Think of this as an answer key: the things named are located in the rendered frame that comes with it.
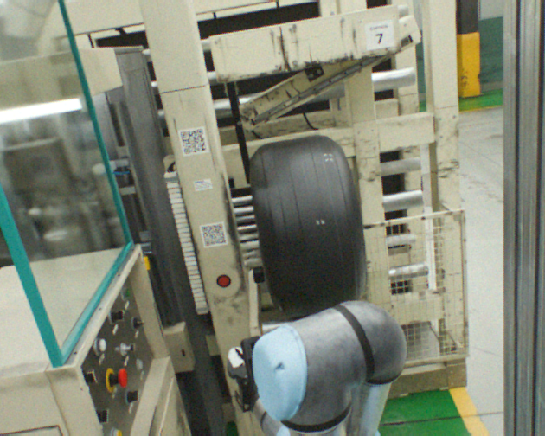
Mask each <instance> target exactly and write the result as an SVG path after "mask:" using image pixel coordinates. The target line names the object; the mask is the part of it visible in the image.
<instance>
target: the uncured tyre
mask: <svg viewBox="0 0 545 436"><path fill-rule="evenodd" d="M289 152H293V153H289ZM284 153H288V154H284ZM323 153H332V155H333V157H334V160H335V162H325V161H324V156H323ZM278 154H283V155H278ZM273 155H277V156H273ZM270 156H271V157H270ZM250 186H251V194H252V201H253V212H254V219H255V225H256V231H257V237H258V242H259V247H260V257H261V262H262V266H263V267H264V271H265V276H266V283H267V287H268V291H269V294H270V297H271V299H272V303H273V306H274V307H275V308H276V309H278V311H280V312H282V313H284V314H285V315H287V316H289V317H302V316H307V315H312V314H317V313H320V312H322V311H326V309H329V308H331V307H333V306H335V305H339V304H341V303H343V302H348V301H358V300H359V299H360V298H361V296H362V295H363V294H364V293H365V290H366V284H367V261H366V249H365V240H364V232H363V225H362V215H361V210H360V205H359V200H358V196H357V193H356V186H354V182H353V178H352V175H351V172H350V168H349V163H348V160H347V157H346V156H345V153H344V151H343V148H342V147H341V145H340V144H339V143H338V142H335V141H334V140H332V139H331V138H329V137H327V136H323V135H312V136H307V137H301V138H292V139H287V140H280V141H275V142H270V143H266V144H263V145H261V146H260V147H259V148H258V149H257V151H256V152H255V153H254V154H253V155H252V156H251V158H250ZM323 216H325V221H326V226H323V227H317V228H315V222H314V219H317V217H323Z"/></svg>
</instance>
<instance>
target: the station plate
mask: <svg viewBox="0 0 545 436"><path fill-rule="evenodd" d="M364 30H365V40H366V50H373V49H378V48H388V47H393V46H394V26H393V19H392V20H387V21H380V22H372V23H365V24H364Z"/></svg>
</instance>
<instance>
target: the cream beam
mask: <svg viewBox="0 0 545 436"><path fill-rule="evenodd" d="M392 19H393V26H394V46H393V47H388V48H378V49H373V50H366V40H365V30H364V24H365V23H372V22H380V21H387V20H392ZM209 40H210V46H211V50H212V55H213V61H214V65H215V73H216V79H217V83H222V82H229V81H234V80H243V79H249V78H254V77H260V75H266V74H275V73H281V72H286V71H292V70H297V69H303V68H308V67H318V66H323V65H329V64H335V63H339V62H345V61H349V60H355V59H361V58H366V57H371V56H377V55H387V54H392V53H398V52H400V51H401V40H400V27H399V14H398V4H393V5H388V6H381V7H376V8H372V9H365V10H358V11H356V12H351V13H345V14H340V15H334V16H325V17H319V18H313V19H308V20H303V21H298V22H288V23H283V24H277V25H272V27H266V28H260V29H251V30H246V31H240V32H235V33H230V34H224V35H214V36H210V37H209Z"/></svg>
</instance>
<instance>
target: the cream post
mask: <svg viewBox="0 0 545 436"><path fill-rule="evenodd" d="M138 1H139V4H140V8H141V13H142V17H143V20H144V28H145V32H146V36H147V40H148V44H149V49H150V52H151V59H152V64H153V67H154V68H155V72H156V76H157V84H158V87H159V91H160V96H161V100H162V103H163V110H164V115H165V119H166V123H167V126H168V132H169V135H170V142H171V143H172V147H173V151H174V155H175V159H176V166H177V170H178V174H179V177H180V182H181V186H182V190H183V197H184V201H185V206H186V209H187V213H188V217H189V221H190V225H191V229H192V233H193V236H194V242H195V245H196V251H197V256H198V260H199V265H200V268H201V272H202V280H203V284H204V288H205V292H206V296H208V303H209V307H210V311H211V315H212V319H213V323H214V327H215V334H216V339H217V342H218V347H219V351H220V355H221V362H222V367H223V370H224V375H225V378H227V383H228V390H229V393H230V398H231V402H232V406H233V410H234V417H235V422H236V426H237V429H238V434H239V436H266V435H265V433H264V432H263V430H261V429H260V427H259V425H258V424H257V422H256V420H255V419H254V417H253V413H252V412H251V411H248V412H245V413H243V412H242V411H241V409H240V407H239V405H238V403H237V402H236V400H235V392H234V391H235V390H236V391H237V393H238V395H240V393H239V389H238V384H237V383H236V379H233V378H231V377H230V376H229V375H228V354H229V352H230V350H231V349H234V348H239V349H240V341H241V340H242V339H245V338H249V337H251V334H250V330H249V309H250V288H249V284H248V279H247V270H246V266H245V261H243V257H242V251H241V247H240V239H239V234H238V229H237V224H236V220H235V214H234V206H233V202H232V196H231V192H230V188H229V183H228V174H227V170H225V164H224V159H223V155H222V150H221V141H220V137H219V132H218V127H217V123H216V118H215V109H214V105H213V100H212V95H211V90H210V85H209V83H208V82H209V81H208V77H207V72H206V68H205V63H204V58H203V53H202V45H201V39H200V35H199V30H198V25H197V20H196V13H195V7H194V3H193V0H138ZM199 126H204V131H205V136H206V139H207V144H208V148H209V152H206V153H202V154H196V155H191V156H185V157H184V156H183V151H182V147H181V142H180V138H179V135H178V131H182V130H188V128H194V127H199ZM209 178H211V183H212V189H204V190H198V191H196V188H195V185H194V181H198V180H203V179H209ZM217 222H223V224H224V228H225V232H227V237H228V244H227V245H221V246H216V247H205V248H204V247H203V244H202V236H201V231H200V228H199V226H201V225H206V224H212V223H217ZM222 277H225V278H228V280H229V282H228V285H220V284H219V279H220V278H222Z"/></svg>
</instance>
